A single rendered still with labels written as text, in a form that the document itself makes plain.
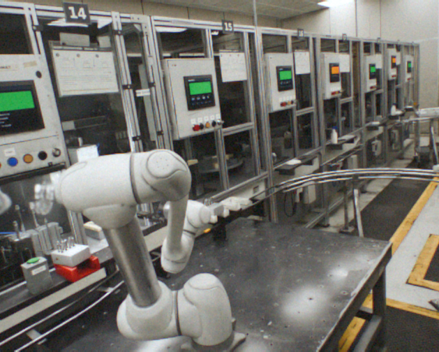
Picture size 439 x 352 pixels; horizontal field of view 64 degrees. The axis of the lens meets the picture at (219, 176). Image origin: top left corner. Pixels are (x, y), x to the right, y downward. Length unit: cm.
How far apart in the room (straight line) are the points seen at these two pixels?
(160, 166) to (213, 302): 60
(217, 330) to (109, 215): 61
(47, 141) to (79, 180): 80
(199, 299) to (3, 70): 114
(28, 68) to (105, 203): 92
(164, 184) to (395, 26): 890
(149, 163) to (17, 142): 89
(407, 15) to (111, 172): 893
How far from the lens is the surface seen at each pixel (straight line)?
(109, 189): 87
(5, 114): 160
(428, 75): 933
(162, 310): 126
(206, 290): 126
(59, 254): 163
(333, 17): 1000
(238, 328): 151
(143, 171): 83
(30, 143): 165
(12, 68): 166
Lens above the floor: 159
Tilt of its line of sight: 13 degrees down
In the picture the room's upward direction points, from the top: 7 degrees counter-clockwise
